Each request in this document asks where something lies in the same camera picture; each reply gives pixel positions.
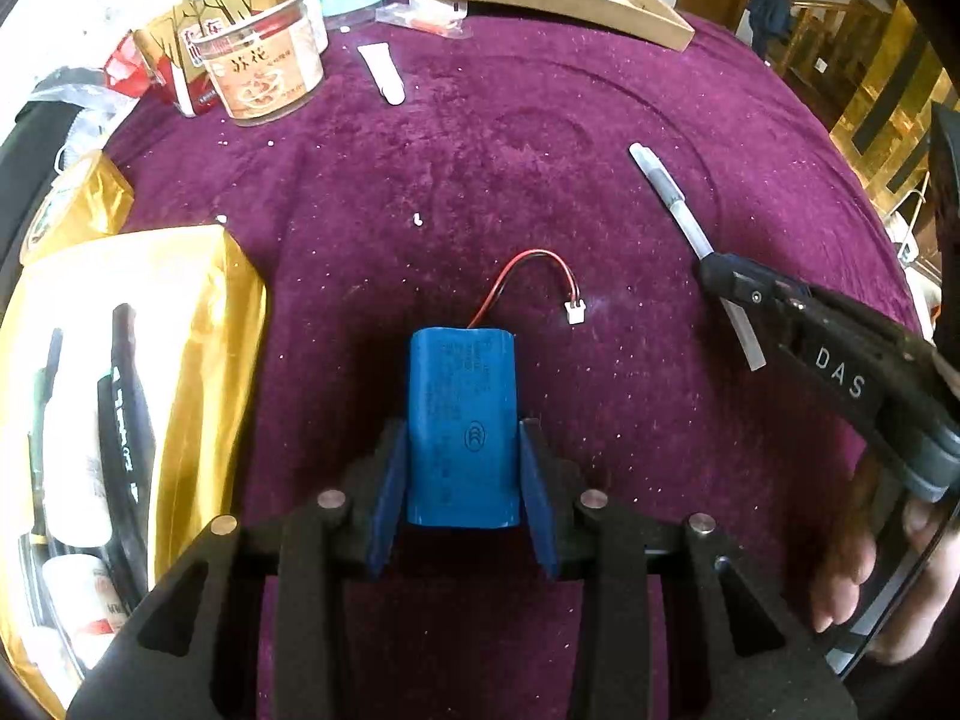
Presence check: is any blue battery pack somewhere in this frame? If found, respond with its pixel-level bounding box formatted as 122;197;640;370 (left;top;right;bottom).
406;247;589;530

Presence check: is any black marker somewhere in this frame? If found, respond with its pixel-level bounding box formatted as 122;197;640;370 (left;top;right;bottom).
98;302;155;611

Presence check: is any silver black pen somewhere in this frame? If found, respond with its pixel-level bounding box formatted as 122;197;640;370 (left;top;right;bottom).
628;141;768;373

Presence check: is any white pill bottle red label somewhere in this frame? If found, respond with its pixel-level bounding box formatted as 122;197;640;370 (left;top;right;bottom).
43;554;128;670

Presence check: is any person's right hand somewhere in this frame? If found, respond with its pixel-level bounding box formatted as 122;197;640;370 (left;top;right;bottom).
808;448;960;668

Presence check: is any gold tray box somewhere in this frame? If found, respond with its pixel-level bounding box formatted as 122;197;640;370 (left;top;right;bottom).
2;224;268;718

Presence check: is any purple velvet tablecloth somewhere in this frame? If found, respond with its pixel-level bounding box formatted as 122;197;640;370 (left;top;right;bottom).
104;10;925;720

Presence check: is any wooden stair railing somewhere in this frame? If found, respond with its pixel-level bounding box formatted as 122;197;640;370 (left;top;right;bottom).
771;0;890;127

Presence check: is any person in dark jacket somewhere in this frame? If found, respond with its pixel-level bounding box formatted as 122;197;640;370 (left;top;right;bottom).
747;0;793;60

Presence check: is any white ointment tube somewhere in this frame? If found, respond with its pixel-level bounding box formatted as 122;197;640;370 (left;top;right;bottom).
358;43;405;106

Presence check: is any clear jar orange label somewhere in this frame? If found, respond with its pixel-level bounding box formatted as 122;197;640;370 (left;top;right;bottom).
197;0;324;125

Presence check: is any red plastic bag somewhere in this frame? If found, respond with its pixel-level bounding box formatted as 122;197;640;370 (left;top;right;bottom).
103;31;161;99

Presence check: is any black bag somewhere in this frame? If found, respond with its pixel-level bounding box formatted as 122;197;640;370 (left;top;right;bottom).
0;101;80;281

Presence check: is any red cigarette pack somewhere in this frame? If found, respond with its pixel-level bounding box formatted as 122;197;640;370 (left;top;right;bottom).
133;0;218;117

